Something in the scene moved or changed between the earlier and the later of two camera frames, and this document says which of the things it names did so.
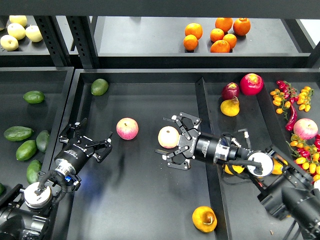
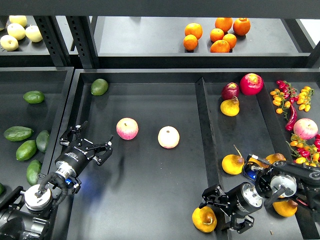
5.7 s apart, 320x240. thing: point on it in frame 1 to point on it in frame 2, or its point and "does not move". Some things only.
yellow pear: x=204 y=219 does not move
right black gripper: x=192 y=145 to x=240 y=201
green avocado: x=34 y=167 does not move
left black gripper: x=71 y=158 does not move
